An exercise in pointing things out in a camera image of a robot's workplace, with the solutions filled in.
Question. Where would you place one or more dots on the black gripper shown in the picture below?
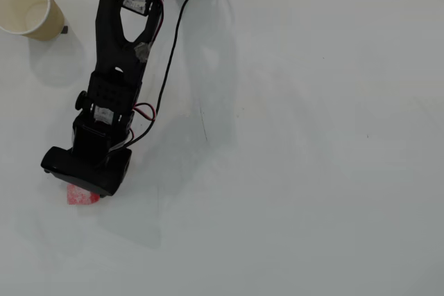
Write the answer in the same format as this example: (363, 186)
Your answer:
(91, 171)

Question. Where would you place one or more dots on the red and white speckled cube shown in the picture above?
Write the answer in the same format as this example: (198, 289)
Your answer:
(79, 197)

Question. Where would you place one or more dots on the beige paper cup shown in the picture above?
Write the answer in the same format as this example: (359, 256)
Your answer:
(24, 5)

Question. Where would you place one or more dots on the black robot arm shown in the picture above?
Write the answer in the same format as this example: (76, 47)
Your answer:
(107, 32)

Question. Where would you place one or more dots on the small dark block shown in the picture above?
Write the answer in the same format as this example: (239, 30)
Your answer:
(64, 29)

